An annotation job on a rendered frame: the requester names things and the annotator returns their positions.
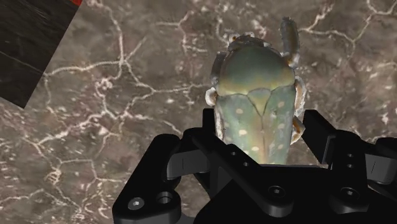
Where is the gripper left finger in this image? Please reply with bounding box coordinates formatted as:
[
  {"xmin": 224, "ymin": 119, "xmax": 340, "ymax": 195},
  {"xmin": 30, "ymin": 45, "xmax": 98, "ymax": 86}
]
[{"xmin": 112, "ymin": 107, "xmax": 294, "ymax": 224}]

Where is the green spotted beetle figure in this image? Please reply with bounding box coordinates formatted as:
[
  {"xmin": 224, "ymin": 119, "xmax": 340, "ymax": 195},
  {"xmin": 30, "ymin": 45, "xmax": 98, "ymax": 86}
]
[{"xmin": 205, "ymin": 17, "xmax": 307, "ymax": 165}]

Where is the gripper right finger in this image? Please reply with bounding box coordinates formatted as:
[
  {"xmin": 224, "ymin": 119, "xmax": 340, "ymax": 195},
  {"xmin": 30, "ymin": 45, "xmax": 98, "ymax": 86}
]
[{"xmin": 302, "ymin": 109, "xmax": 397, "ymax": 215}]

